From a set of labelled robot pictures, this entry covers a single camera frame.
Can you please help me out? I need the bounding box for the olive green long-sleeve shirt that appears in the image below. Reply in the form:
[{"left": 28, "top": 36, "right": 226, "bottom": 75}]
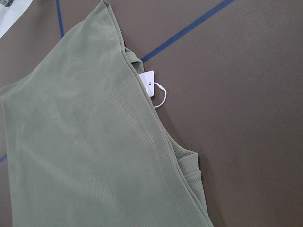
[{"left": 0, "top": 0, "right": 212, "bottom": 227}]

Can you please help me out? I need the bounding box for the white red price tag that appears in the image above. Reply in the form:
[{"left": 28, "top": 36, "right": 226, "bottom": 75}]
[{"left": 139, "top": 70, "right": 167, "bottom": 109}]

